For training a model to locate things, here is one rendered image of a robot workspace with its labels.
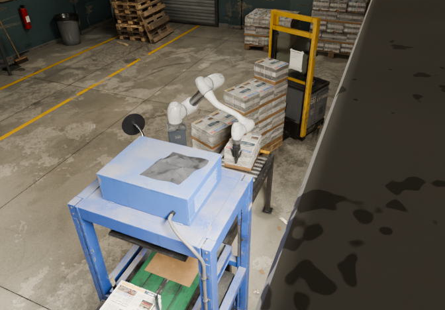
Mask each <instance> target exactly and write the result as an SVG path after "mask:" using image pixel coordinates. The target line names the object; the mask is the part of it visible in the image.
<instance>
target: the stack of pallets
mask: <svg viewBox="0 0 445 310"><path fill-rule="evenodd" d="M155 3H156V5H154V4H155ZM111 4H112V8H113V9H114V10H115V16H116V19H117V21H118V23H117V24H116V27H117V33H118V35H119V36H120V40H124V39H126V38H128V37H130V40H131V41H135V40H137V39H139V38H141V40H142V42H146V41H147V40H149V37H148V38H147V32H146V31H145V28H144V25H143V22H142V20H141V18H140V15H139V14H141V13H143V12H144V11H147V10H149V9H151V8H154V7H156V6H158V5H161V0H112V2H111Z"/></svg>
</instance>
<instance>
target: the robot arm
mask: <svg viewBox="0 0 445 310"><path fill-rule="evenodd" d="M195 83H196V86H197V88H198V91H197V93H196V94H195V95H194V96H193V97H188V98H187V99H186V100H185V101H183V102H182V103H178V102H172V103H170V104H169V106H168V122H167V124H168V126H169V130H178V129H184V128H185V126H184V124H183V118H184V117H185V116H188V115H190V114H192V113H194V112H196V110H198V108H199V103H200V102H201V101H202V100H203V99H204V98H206V99H207V100H208V101H210V102H211V104H213V105H214V106H215V107H216V108H217V109H220V110H221V111H224V112H226V113H228V114H230V115H232V116H234V117H236V118H237V119H238V122H235V123H233V125H232V129H231V135H232V147H231V148H230V149H231V152H232V157H234V160H235V164H237V162H238V159H239V158H240V156H241V153H242V151H243V150H242V149H241V147H240V144H241V139H242V136H243V135H244V134H245V133H247V132H250V131H251V130H252V129H253V128H254V126H255V123H254V121H253V120H252V119H247V118H245V117H243V116H242V115H241V114H240V113H239V112H237V111H235V110H233V109H231V108H230V107H227V106H226V105H223V104H222V103H220V102H219V101H218V100H217V98H216V97H215V94H214V93H213V91H214V90H215V89H217V88H218V87H220V86H221V85H222V84H223V83H224V76H223V75H222V74H220V73H215V74H211V75H209V76H207V77H201V76H199V77H198V78H197V79H196V80H195ZM233 150H234V151H233ZM239 150H240V154H239V156H238V152H239Z"/></svg>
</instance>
